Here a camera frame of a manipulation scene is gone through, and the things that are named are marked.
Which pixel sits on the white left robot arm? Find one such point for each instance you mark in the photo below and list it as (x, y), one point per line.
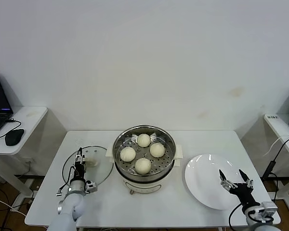
(72, 207)

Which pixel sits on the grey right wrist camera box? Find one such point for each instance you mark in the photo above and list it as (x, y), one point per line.
(267, 209)

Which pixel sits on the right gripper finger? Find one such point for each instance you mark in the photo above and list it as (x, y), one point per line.
(248, 183)
(226, 184)

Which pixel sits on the black computer mouse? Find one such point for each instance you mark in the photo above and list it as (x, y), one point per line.
(14, 137)

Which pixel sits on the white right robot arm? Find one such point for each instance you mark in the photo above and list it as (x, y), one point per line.
(260, 223)

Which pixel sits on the white round plate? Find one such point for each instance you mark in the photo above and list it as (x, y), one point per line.
(202, 180)

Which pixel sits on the round glass pot lid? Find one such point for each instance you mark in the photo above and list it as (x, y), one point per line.
(98, 173)

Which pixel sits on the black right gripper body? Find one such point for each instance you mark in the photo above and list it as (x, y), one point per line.
(244, 195)

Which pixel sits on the cream electric cooking pot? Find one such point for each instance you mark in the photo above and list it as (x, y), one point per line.
(144, 185)

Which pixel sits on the white steamed baozi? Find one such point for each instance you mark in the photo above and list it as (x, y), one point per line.
(157, 150)
(143, 140)
(142, 166)
(127, 154)

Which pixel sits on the white side table beige panel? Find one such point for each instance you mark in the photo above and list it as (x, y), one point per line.
(31, 122)

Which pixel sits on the white wall socket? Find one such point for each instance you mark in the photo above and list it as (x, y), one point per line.
(29, 160)

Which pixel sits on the perforated steel steamer basket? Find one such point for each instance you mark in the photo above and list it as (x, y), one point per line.
(168, 149)

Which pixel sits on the white label with black print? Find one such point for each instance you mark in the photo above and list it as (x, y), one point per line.
(272, 117)

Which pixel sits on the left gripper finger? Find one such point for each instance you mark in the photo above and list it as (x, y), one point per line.
(80, 160)
(80, 152)

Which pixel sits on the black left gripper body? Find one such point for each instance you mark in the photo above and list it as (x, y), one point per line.
(80, 171)

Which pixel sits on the white side table with label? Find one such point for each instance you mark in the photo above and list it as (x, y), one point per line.
(279, 130)

